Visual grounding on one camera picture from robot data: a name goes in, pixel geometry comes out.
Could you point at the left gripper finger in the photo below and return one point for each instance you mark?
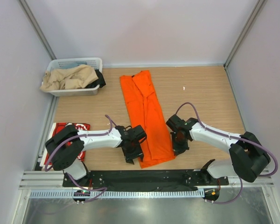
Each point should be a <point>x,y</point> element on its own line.
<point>129,160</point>
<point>140,156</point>

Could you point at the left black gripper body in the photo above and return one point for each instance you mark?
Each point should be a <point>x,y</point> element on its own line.
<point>132,150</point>

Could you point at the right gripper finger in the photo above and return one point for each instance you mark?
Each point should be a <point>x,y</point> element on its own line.
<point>172,134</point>
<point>180,150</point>

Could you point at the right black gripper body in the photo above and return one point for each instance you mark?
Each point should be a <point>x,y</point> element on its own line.
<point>179,143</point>

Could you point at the orange t shirt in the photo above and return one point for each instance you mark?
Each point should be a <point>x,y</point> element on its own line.
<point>145,110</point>

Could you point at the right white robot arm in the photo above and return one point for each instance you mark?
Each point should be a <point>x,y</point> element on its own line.
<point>247,160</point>

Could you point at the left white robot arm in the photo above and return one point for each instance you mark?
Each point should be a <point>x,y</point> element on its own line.
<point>64,148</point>

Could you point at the black t shirt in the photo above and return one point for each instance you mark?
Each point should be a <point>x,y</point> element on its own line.
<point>99,82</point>

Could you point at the red coca cola t shirt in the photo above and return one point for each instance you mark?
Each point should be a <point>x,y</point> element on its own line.
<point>57,127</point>

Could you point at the beige t shirt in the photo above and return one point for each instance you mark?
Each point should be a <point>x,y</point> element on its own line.
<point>68,79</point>

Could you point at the white plastic basket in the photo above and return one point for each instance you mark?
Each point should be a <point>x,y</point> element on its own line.
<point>94,62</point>

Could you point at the light blue cloth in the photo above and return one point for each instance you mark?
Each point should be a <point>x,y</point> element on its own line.
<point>73,65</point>

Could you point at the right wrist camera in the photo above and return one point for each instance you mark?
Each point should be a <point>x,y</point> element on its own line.
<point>175,123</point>

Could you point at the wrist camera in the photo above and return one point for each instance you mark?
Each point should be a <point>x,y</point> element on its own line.
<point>133,134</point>
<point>175,123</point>

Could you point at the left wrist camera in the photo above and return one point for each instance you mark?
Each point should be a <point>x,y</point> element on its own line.
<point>133,134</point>

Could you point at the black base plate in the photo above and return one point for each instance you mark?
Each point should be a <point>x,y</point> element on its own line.
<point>150,180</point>

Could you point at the white slotted cable duct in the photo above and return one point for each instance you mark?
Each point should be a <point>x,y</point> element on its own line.
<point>75,194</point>

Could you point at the aluminium frame rail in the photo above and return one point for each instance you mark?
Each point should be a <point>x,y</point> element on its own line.
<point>54,180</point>

